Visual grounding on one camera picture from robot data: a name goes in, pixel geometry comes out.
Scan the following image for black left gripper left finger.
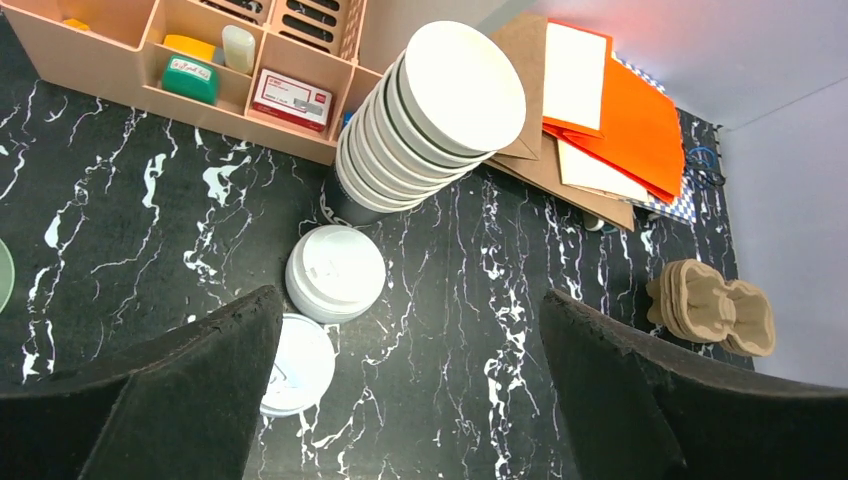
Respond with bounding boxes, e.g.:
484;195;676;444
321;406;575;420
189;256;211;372
1;285;284;479

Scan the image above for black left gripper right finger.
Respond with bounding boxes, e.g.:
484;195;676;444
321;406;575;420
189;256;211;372
539;290;847;479

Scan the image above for brown pulp cup carrier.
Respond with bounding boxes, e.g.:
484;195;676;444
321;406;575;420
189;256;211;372
646;259;777;357

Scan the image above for orange paper bag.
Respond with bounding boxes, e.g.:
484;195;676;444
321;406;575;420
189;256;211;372
542;20;684;204

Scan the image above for white lid stack upper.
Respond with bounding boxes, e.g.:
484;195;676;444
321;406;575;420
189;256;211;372
284;225;386;324

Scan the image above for blue checkered paper bag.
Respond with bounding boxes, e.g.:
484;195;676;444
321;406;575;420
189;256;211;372
611;51;696;224

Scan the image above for green paper cup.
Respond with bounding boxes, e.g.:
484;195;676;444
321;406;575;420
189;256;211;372
0;240;15;311

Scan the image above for blue rubber bands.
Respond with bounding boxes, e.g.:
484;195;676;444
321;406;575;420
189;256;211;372
684;146;726;189

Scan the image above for cream paper bag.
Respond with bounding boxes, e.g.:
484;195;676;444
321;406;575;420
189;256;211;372
556;140;649;202

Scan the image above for brown kraft paper bag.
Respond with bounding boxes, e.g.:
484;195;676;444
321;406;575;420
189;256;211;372
486;13;634;231

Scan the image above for red white staple box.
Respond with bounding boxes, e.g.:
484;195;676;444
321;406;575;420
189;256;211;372
251;69;333;133

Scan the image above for green stamp box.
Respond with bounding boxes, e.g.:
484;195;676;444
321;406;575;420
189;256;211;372
161;55;219;105

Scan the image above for pink desk organizer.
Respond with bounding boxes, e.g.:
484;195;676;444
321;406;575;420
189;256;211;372
1;1;380;164

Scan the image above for yellow sticky note block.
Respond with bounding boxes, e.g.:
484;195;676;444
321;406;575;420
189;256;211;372
162;34;217;62

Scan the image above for translucent white bottle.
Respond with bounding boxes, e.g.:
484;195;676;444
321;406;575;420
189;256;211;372
222;25;256;74

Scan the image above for stack of white paper cups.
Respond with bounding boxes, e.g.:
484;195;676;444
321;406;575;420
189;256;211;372
319;21;526;227

